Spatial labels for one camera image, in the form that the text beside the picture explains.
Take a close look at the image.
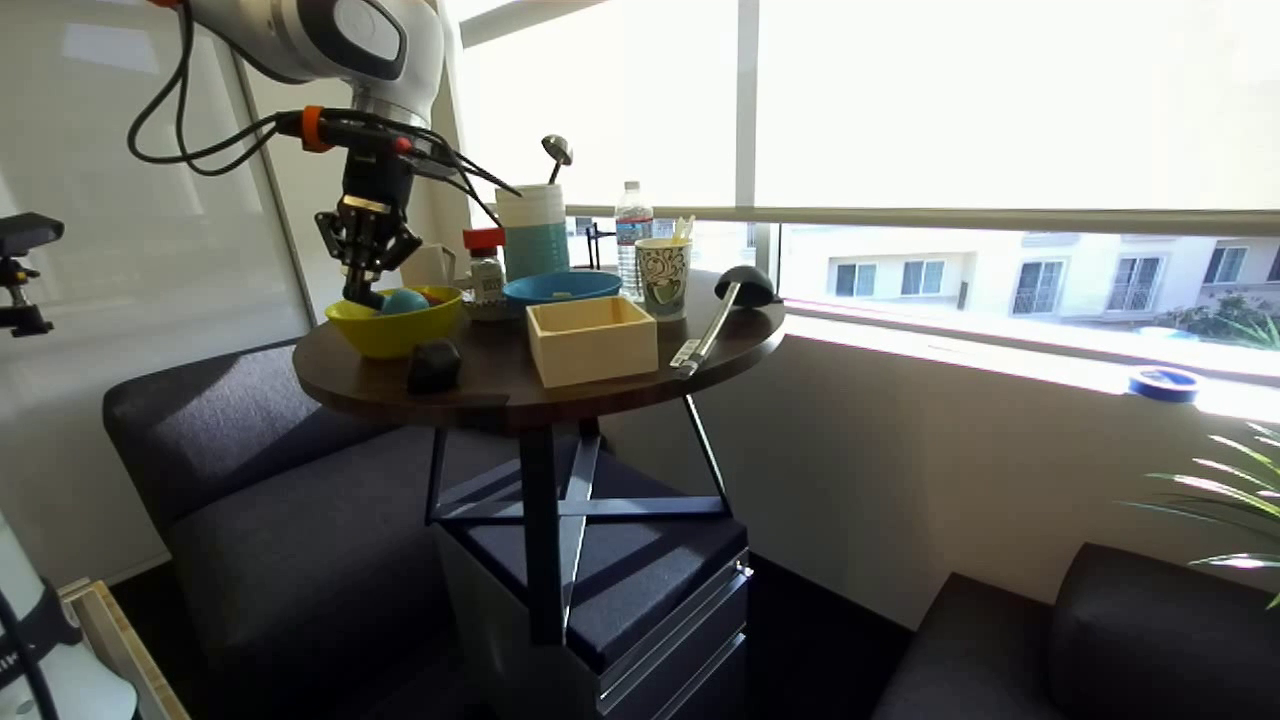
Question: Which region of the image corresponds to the metal ladle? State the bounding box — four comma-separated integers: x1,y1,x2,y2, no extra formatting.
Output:
535,133,574,186

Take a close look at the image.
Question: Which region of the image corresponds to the grey drawer cabinet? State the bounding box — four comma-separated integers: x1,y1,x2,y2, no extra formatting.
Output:
426,452,756,720

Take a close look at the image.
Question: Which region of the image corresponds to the white roller blind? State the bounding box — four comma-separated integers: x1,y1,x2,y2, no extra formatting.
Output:
753,0,1280,236
456,0,742,217

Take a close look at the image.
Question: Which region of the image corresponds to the blue plastic scoop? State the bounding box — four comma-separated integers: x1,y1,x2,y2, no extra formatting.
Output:
376,283,433,319

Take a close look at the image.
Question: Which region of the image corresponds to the light wooden frame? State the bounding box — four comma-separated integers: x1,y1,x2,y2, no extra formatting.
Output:
55,572,190,720

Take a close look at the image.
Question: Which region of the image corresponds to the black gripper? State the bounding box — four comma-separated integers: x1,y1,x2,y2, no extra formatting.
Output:
313,139,426,308

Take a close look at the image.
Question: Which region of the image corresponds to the clear water bottle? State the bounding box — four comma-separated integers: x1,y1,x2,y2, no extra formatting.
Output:
613,177,657,291

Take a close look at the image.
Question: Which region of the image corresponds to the blue shallow bowl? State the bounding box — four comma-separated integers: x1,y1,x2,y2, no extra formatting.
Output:
501,266,627,313

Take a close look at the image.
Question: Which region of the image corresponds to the black metal table base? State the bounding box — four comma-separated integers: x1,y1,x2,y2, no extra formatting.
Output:
418,392,737,653

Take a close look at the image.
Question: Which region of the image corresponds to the cream ceramic cup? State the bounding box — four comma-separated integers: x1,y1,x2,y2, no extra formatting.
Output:
395,241,461,297

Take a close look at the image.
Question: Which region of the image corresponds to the yellow plastic bowl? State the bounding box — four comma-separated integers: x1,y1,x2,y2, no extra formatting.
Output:
323,283,466,363

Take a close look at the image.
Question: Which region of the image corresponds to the small black rounded case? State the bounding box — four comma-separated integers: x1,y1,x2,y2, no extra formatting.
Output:
402,341,466,399

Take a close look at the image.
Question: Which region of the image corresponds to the black camera on stand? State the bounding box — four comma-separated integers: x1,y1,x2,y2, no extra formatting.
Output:
0,212,66,341

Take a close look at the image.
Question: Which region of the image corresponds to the light wooden box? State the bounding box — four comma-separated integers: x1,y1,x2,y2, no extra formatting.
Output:
522,291,663,392

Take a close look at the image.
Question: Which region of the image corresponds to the green potted plant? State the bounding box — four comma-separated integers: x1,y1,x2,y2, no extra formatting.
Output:
1130,415,1280,616

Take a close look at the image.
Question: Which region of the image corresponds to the red lid glass jar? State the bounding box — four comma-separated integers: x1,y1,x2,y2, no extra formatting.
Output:
461,225,513,305

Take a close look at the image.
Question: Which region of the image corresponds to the black gripper cable bundle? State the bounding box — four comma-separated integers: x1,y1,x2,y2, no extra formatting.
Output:
395,120,526,225

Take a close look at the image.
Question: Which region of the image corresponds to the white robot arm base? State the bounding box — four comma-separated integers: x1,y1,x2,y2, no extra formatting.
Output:
0,510,134,720

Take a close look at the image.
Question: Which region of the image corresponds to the black brush white handle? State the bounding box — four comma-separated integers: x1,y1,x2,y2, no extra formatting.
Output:
668,263,784,377

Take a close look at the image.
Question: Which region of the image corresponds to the patterned paper cup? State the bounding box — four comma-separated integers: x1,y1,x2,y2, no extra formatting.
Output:
630,236,691,319

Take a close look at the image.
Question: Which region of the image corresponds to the blue bowl on sill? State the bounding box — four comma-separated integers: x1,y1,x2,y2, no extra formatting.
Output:
1122,363,1200,402

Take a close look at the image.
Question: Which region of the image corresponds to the white and teal canister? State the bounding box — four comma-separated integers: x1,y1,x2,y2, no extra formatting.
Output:
491,179,570,283

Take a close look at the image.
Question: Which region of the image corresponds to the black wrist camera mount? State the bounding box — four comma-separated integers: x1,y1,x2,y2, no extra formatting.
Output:
271,105,444,158

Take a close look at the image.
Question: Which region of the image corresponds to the black leather sofa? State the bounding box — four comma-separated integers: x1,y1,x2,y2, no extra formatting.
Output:
98,332,456,720
870,538,1280,720

